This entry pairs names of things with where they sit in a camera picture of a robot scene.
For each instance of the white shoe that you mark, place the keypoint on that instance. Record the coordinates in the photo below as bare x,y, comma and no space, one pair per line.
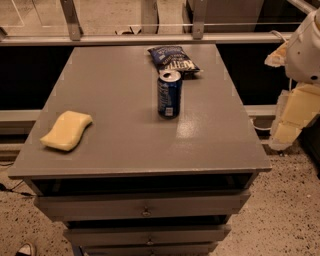
27,249

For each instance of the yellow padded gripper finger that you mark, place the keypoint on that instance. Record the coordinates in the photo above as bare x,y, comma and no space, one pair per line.
295,110
278,57

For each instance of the blue soda can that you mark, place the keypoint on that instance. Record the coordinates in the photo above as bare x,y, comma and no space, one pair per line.
169,87

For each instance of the middle cabinet drawer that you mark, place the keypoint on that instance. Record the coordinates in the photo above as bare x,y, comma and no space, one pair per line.
153,235

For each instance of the grey drawer cabinet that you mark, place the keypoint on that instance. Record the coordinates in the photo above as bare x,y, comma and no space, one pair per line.
129,148

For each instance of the cabinet drawer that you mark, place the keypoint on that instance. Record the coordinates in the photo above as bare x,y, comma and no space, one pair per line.
135,206
153,235
194,249

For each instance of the yellow sponge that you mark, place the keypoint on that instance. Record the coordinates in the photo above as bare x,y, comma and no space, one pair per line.
67,131

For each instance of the top cabinet drawer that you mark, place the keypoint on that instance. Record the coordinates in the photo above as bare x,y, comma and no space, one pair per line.
135,206

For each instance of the blue chip bag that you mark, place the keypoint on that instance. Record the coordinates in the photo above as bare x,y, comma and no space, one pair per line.
172,58

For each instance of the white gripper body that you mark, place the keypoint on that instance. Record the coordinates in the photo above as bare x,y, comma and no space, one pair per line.
304,56

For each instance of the metal railing frame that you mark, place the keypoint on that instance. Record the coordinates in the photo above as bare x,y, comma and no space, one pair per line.
145,22

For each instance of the bottom cabinet drawer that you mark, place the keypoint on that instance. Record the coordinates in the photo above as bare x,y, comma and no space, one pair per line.
194,249

